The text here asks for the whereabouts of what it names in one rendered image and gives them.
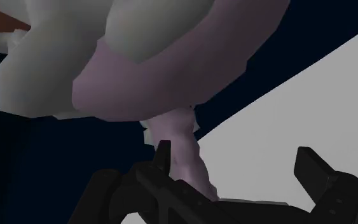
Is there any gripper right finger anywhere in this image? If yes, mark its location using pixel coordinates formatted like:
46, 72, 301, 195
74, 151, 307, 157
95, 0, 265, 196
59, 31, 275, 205
293, 146, 358, 224

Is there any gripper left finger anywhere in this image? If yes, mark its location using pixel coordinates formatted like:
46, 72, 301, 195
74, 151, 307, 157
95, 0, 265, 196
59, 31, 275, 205
68, 139, 240, 224

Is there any pale lilac mushroom-shaped figure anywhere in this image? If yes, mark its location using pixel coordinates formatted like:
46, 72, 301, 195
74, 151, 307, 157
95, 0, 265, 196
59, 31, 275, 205
0, 0, 291, 202

